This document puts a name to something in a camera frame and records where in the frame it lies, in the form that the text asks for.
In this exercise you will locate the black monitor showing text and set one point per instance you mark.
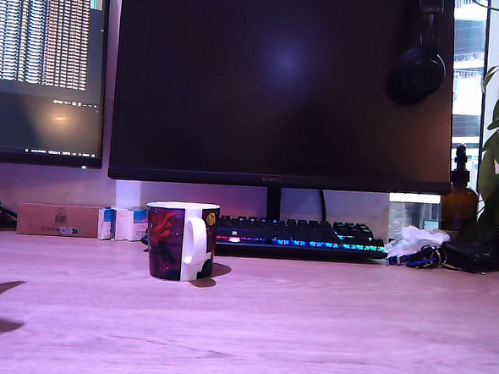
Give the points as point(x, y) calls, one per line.
point(42, 119)

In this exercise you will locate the black window frame bar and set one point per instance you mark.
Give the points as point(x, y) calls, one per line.
point(483, 104)

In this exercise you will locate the large black computer monitor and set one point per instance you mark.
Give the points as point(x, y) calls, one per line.
point(259, 90)

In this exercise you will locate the black wallet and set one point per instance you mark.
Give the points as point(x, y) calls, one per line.
point(474, 253)

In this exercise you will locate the small white blue box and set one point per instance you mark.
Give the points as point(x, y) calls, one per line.
point(139, 224)
point(122, 226)
point(105, 225)

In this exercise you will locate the black backlit keyboard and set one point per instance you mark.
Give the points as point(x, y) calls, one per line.
point(297, 236)

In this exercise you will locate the crumpled white tissue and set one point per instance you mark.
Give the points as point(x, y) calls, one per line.
point(420, 236)

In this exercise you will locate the white rectangular block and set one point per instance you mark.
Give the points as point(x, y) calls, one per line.
point(127, 194)

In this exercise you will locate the black over-ear headphones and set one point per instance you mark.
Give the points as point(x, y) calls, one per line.
point(422, 70)

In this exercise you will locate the brown cardboard box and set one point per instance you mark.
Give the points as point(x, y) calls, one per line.
point(40, 218)

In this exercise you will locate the amber pump bottle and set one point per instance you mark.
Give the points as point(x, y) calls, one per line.
point(458, 204)

